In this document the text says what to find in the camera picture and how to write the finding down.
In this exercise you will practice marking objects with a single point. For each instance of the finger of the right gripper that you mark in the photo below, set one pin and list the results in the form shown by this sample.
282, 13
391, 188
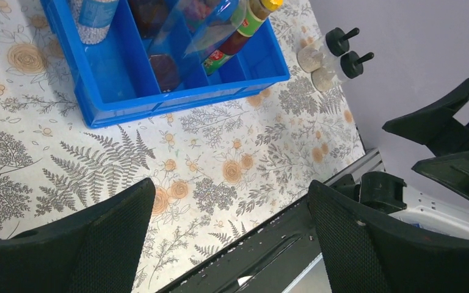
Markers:
451, 171
434, 126

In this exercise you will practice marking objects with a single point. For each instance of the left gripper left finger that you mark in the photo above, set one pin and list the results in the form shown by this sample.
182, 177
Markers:
96, 249

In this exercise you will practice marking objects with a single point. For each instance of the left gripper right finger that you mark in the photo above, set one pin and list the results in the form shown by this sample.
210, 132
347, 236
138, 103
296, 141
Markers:
365, 250

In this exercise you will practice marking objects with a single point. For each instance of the blue plastic divided bin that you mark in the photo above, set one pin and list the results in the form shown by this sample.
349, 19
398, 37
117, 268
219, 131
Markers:
114, 82

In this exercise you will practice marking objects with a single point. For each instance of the yellow-cap sauce bottle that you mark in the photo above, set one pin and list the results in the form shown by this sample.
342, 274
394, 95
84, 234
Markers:
196, 11
257, 12

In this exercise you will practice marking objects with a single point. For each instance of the clear gold-cap bottle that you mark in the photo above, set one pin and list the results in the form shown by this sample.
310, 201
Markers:
149, 16
175, 53

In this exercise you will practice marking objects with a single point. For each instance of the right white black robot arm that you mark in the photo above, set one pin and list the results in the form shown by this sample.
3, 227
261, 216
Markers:
392, 195

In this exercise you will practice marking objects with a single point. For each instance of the front black-cap squeeze bottle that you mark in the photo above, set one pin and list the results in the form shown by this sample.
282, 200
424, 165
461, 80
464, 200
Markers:
347, 67

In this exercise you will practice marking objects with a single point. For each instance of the black-cap squeeze bottle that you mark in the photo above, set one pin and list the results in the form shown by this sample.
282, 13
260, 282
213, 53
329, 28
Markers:
326, 50
347, 67

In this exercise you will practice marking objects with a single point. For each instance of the rear black-cap squeeze bottle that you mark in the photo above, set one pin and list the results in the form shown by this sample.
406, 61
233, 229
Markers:
326, 50

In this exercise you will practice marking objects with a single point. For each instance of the floral patterned table mat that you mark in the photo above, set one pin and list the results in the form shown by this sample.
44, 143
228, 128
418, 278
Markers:
219, 170

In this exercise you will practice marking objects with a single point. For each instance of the aluminium frame rail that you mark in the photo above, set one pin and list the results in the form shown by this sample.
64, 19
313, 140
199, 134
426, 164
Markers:
371, 161

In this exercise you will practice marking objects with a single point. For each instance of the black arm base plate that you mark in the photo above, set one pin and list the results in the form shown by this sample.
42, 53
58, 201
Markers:
269, 258

